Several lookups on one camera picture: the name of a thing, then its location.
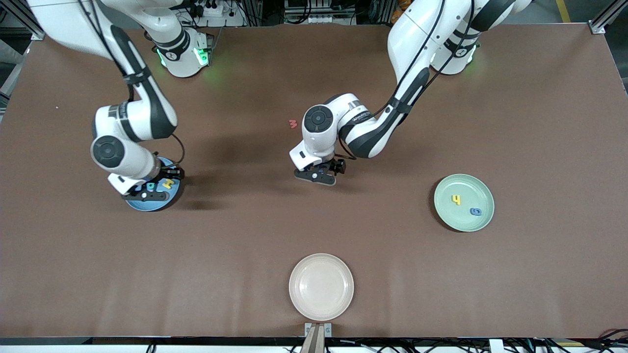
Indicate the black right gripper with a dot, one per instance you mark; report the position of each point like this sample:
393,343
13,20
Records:
171,173

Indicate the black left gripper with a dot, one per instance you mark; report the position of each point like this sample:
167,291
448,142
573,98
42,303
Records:
336,165

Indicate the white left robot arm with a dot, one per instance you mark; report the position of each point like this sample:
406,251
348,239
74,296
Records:
318,118

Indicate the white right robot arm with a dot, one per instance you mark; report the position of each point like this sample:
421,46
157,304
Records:
109,151

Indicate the blue plate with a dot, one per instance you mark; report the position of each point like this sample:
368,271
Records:
152,207

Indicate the beige plate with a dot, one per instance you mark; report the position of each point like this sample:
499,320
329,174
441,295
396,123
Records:
321,287

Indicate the green plate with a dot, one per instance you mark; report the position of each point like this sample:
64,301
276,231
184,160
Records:
463,220

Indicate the metal equipment rack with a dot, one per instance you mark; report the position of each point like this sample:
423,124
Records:
319,17

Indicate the white power strip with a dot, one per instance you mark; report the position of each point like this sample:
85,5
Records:
221,20

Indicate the pile of orange objects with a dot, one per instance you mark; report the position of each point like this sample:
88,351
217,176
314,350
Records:
397,10

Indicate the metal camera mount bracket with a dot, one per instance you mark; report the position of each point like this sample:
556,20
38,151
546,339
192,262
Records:
318,338

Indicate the aluminium frame profile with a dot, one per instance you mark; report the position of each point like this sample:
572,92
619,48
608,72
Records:
597,27
39,33

